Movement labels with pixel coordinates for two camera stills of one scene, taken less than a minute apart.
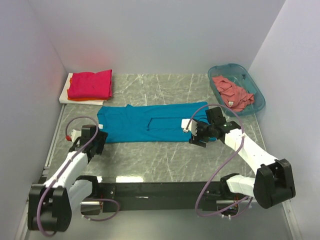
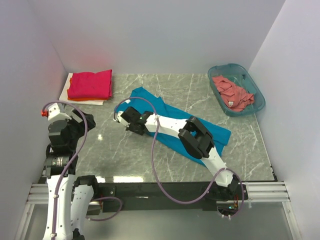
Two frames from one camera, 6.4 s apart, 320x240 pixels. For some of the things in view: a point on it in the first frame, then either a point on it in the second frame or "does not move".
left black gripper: x=101 y=137 → x=81 y=124
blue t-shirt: x=159 y=123 → x=148 y=102
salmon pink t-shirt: x=235 y=96 does not move
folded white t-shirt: x=63 y=98 does not move
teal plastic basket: x=237 y=90 does not move
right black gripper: x=196 y=139 → x=130 y=129
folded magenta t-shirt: x=90 y=85 does not move
